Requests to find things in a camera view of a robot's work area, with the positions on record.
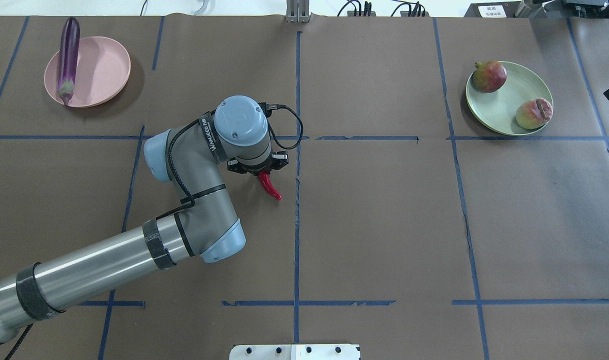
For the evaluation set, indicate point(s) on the yellow pink peach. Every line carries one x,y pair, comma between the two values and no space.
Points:
534,114

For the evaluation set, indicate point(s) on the white camera pole base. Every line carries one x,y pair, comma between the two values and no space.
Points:
320,351

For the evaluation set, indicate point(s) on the red chili pepper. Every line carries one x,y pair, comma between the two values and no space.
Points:
267,185

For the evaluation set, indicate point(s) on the pink plate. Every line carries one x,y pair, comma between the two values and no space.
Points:
103,70

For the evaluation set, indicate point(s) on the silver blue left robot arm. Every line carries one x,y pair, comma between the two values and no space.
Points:
205,224

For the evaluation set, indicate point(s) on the aluminium frame post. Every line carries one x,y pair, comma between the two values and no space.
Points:
298,11

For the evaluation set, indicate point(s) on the green plate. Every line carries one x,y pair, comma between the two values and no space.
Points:
497,110

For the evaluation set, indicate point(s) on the purple eggplant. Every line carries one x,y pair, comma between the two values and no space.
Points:
68,60

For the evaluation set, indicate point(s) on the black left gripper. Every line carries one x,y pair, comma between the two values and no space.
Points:
280,160

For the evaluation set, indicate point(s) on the red yellow pomegranate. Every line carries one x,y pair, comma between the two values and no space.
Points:
489,76

